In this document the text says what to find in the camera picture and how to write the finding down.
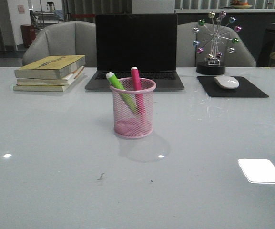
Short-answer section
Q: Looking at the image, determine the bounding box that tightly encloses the pink highlighter pen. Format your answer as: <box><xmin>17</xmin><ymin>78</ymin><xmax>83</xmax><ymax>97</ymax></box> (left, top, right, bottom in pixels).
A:
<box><xmin>131</xmin><ymin>66</ymin><xmax>146</xmax><ymax>120</ymax></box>

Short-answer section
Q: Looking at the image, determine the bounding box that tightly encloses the green highlighter pen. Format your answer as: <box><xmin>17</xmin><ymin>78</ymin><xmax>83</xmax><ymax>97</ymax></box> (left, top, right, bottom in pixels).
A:
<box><xmin>106</xmin><ymin>72</ymin><xmax>137</xmax><ymax>114</ymax></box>

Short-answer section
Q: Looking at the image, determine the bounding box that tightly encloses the pink mesh pen holder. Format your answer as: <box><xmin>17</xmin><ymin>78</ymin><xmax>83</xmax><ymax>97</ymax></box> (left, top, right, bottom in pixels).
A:
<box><xmin>110</xmin><ymin>77</ymin><xmax>156</xmax><ymax>139</ymax></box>

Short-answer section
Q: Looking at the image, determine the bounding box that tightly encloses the dark grey open laptop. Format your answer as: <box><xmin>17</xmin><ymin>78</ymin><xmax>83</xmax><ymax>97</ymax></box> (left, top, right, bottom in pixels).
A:
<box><xmin>85</xmin><ymin>13</ymin><xmax>184</xmax><ymax>91</ymax></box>

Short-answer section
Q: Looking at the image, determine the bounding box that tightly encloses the middle cream book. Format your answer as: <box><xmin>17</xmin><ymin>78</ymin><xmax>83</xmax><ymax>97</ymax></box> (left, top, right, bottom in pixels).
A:
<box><xmin>17</xmin><ymin>66</ymin><xmax>84</xmax><ymax>86</ymax></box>

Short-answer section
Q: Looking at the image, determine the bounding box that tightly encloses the ferris wheel desk ornament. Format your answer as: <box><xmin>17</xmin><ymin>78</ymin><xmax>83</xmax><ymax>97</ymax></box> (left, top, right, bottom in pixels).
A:
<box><xmin>192</xmin><ymin>11</ymin><xmax>240</xmax><ymax>75</ymax></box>

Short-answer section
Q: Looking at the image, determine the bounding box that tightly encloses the right grey armchair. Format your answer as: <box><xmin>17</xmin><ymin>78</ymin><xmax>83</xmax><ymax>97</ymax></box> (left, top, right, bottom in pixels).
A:
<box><xmin>176</xmin><ymin>22</ymin><xmax>256</xmax><ymax>67</ymax></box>

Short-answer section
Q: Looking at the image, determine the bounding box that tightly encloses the grey armchair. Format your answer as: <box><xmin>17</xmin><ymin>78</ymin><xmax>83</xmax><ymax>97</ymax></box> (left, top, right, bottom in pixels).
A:
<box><xmin>176</xmin><ymin>22</ymin><xmax>256</xmax><ymax>67</ymax></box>
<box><xmin>22</xmin><ymin>21</ymin><xmax>97</xmax><ymax>67</ymax></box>

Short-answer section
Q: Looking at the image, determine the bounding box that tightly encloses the white computer mouse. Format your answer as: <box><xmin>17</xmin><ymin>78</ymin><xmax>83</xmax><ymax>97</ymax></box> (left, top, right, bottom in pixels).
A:
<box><xmin>214</xmin><ymin>75</ymin><xmax>240</xmax><ymax>89</ymax></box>

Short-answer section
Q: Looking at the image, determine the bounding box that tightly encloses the left grey armchair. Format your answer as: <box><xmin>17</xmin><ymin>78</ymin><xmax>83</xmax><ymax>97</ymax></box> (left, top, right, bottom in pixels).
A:
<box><xmin>22</xmin><ymin>21</ymin><xmax>97</xmax><ymax>67</ymax></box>

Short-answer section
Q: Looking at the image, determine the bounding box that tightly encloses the top yellow book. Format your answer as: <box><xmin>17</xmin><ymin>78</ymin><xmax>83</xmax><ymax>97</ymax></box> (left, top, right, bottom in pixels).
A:
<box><xmin>14</xmin><ymin>55</ymin><xmax>86</xmax><ymax>79</ymax></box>

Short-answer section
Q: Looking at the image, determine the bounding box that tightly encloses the black mouse pad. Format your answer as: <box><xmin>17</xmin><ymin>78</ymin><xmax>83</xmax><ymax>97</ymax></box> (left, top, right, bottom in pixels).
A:
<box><xmin>197</xmin><ymin>76</ymin><xmax>269</xmax><ymax>98</ymax></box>

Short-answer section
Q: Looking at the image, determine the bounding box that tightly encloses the bottom pale yellow book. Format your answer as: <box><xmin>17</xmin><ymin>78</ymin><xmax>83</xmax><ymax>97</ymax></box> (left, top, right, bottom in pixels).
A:
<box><xmin>12</xmin><ymin>76</ymin><xmax>79</xmax><ymax>92</ymax></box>

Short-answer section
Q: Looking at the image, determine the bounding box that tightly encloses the red trash bin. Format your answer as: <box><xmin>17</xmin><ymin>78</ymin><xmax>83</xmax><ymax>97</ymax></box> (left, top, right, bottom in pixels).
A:
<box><xmin>20</xmin><ymin>24</ymin><xmax>36</xmax><ymax>48</ymax></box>

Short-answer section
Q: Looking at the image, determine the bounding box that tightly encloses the fruit bowl on counter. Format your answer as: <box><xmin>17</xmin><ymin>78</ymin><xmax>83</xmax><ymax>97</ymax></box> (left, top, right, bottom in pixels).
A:
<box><xmin>230</xmin><ymin>0</ymin><xmax>252</xmax><ymax>9</ymax></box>

